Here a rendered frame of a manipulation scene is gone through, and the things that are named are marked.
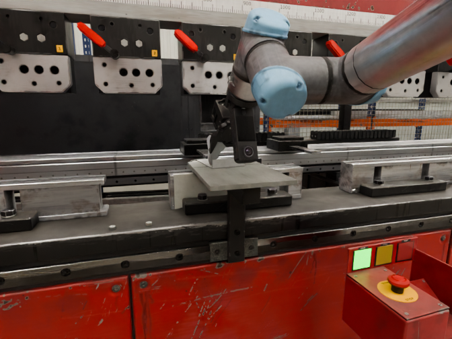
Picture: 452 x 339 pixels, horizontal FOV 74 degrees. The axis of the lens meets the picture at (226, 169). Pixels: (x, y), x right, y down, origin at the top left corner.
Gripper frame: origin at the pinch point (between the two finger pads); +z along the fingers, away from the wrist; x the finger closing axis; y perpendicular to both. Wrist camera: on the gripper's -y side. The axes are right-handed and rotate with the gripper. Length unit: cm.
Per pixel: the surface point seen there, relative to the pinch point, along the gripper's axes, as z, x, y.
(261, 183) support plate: -11.2, -0.5, -14.7
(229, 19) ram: -23.0, -3.4, 26.4
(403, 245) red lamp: -0.9, -36.0, -29.5
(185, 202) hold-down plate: 10.3, 9.2, -3.7
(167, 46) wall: 185, -68, 382
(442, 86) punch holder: -17, -74, 11
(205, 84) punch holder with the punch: -11.1, 2.9, 16.5
